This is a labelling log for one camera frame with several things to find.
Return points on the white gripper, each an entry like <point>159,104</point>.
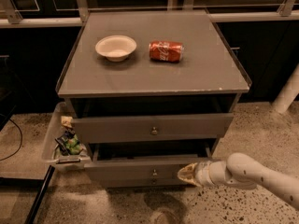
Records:
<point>203,173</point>

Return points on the grey drawer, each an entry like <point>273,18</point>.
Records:
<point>145,160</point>
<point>151,128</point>
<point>152,182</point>

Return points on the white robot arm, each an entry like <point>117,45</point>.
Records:
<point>240,171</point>

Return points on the grey top drawer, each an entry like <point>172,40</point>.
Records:
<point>151,128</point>

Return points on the grey bottom drawer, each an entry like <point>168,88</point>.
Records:
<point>152,182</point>

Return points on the grey wooden drawer cabinet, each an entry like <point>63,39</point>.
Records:
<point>208,79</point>

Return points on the green snack bag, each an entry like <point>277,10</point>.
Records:
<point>69,144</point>

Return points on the red cola can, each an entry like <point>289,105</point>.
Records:
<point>166,51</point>

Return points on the clear plastic storage bin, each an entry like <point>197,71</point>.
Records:
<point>51,154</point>

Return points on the crumpled tan wrapper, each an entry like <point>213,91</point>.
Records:
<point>66,122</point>

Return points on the white paper bowl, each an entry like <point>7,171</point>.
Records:
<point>116,48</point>

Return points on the black metal floor bar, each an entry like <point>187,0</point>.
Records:
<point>41,185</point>

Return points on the metal railing frame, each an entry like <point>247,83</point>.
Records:
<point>44,13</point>

